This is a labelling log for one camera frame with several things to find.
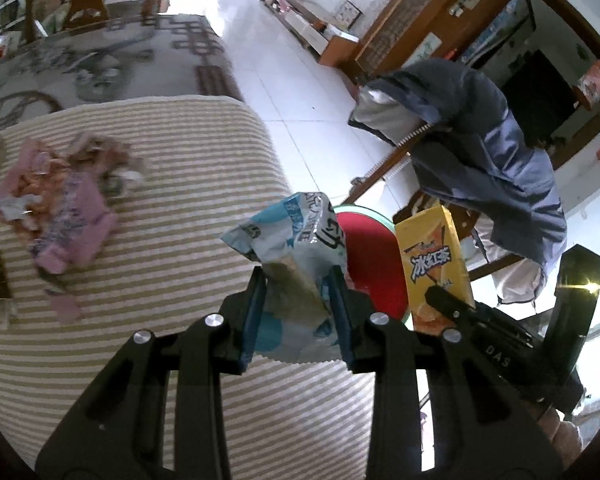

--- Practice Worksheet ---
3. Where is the person's right hand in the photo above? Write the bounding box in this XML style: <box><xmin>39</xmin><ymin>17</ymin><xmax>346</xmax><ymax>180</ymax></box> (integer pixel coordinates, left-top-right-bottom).
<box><xmin>534</xmin><ymin>401</ymin><xmax>587</xmax><ymax>465</ymax></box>

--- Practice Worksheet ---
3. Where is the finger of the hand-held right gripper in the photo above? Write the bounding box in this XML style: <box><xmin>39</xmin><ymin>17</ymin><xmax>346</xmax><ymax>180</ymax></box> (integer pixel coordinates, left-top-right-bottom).
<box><xmin>424</xmin><ymin>286</ymin><xmax>486</xmax><ymax>328</ymax></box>

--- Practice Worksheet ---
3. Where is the orange patterned box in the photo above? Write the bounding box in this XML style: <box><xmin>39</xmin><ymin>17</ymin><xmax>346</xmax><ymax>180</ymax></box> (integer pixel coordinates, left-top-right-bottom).
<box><xmin>575</xmin><ymin>59</ymin><xmax>600</xmax><ymax>111</ymax></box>

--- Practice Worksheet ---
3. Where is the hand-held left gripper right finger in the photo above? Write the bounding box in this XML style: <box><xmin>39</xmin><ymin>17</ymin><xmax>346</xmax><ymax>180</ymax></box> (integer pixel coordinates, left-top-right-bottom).
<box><xmin>328</xmin><ymin>265</ymin><xmax>565</xmax><ymax>480</ymax></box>

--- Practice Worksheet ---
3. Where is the wooden partition frame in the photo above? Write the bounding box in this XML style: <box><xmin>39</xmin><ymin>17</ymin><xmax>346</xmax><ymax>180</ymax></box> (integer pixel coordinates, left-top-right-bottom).
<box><xmin>355</xmin><ymin>0</ymin><xmax>600</xmax><ymax>171</ymax></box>

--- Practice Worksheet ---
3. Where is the pink snack packet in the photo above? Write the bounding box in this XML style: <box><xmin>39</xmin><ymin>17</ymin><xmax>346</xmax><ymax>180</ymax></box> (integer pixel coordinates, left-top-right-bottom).
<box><xmin>0</xmin><ymin>132</ymin><xmax>147</xmax><ymax>282</ymax></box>

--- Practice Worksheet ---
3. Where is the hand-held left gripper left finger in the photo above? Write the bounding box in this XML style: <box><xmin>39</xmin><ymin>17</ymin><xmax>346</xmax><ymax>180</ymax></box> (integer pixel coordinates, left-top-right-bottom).
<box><xmin>35</xmin><ymin>266</ymin><xmax>267</xmax><ymax>480</ymax></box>

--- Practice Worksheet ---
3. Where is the white cloth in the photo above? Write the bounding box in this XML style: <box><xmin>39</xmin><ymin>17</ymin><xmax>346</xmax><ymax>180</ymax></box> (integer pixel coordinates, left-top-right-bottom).
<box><xmin>472</xmin><ymin>220</ymin><xmax>549</xmax><ymax>307</ymax></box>

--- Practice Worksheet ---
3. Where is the white low cabinet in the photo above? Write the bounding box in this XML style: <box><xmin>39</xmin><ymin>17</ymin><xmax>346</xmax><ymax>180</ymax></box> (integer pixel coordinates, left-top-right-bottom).
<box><xmin>262</xmin><ymin>0</ymin><xmax>362</xmax><ymax>67</ymax></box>

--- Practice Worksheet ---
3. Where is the blue grey jacket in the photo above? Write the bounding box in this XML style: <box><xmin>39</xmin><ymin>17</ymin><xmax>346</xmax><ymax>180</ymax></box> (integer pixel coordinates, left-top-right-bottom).
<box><xmin>348</xmin><ymin>57</ymin><xmax>569</xmax><ymax>274</ymax></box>

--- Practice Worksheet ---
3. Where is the square table clock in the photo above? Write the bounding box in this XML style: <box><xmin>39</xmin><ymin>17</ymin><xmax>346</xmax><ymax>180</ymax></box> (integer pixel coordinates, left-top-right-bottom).
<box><xmin>339</xmin><ymin>0</ymin><xmax>364</xmax><ymax>26</ymax></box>

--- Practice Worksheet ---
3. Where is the wooden chair under jacket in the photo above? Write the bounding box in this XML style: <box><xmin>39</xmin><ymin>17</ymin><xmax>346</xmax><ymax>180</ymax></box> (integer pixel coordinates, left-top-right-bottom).
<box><xmin>350</xmin><ymin>127</ymin><xmax>543</xmax><ymax>317</ymax></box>

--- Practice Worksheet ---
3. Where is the blue white snack packet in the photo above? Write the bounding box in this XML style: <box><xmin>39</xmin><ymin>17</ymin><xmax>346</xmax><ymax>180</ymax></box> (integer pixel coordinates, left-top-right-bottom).
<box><xmin>220</xmin><ymin>191</ymin><xmax>352</xmax><ymax>364</ymax></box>

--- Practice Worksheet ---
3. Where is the yellow drink carton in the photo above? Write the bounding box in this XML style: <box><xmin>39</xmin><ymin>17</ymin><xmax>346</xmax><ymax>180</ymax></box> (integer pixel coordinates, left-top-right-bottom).
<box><xmin>394</xmin><ymin>204</ymin><xmax>477</xmax><ymax>336</ymax></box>

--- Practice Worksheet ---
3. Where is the grey patterned table cover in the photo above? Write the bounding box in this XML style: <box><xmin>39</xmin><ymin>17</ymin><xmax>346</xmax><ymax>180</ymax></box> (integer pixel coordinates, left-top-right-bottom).
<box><xmin>0</xmin><ymin>14</ymin><xmax>244</xmax><ymax>129</ymax></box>

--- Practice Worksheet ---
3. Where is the red basin with green rim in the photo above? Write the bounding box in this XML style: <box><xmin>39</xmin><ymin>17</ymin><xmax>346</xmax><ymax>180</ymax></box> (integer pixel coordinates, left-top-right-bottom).
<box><xmin>332</xmin><ymin>203</ymin><xmax>417</xmax><ymax>332</ymax></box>

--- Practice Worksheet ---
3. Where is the pink wrapper scrap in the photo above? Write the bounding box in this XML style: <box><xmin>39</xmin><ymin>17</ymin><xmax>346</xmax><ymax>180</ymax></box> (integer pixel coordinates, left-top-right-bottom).
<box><xmin>45</xmin><ymin>287</ymin><xmax>84</xmax><ymax>324</ymax></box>

